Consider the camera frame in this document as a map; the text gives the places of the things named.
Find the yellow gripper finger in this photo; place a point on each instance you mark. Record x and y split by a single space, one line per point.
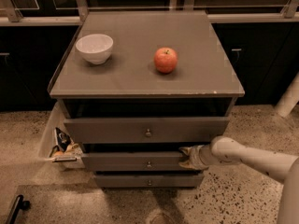
186 165
185 150

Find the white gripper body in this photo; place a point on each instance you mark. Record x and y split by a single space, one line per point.
195 157

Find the grey drawer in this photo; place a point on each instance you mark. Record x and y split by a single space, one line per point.
145 130
134 161
149 180

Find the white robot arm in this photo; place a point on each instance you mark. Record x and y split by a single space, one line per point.
284 168

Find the grey top drawer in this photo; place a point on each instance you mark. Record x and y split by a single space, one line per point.
145 130

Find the grey drawer cabinet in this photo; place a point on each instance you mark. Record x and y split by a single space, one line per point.
127 85

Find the grey bottom drawer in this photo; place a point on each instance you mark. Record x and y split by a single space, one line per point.
149 180

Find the red apple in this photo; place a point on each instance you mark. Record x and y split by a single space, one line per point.
165 60

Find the white table leg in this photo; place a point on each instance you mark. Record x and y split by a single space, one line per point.
289 99

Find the snack bags in bin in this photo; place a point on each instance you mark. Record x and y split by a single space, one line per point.
64 149

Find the clear plastic bin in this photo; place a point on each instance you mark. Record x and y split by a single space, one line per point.
56 119

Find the white ceramic bowl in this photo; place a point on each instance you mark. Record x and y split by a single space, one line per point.
96 48

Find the dark right cabinet handle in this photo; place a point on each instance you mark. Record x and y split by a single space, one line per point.
236 53

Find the black handle object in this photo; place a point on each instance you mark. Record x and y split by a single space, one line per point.
19 204

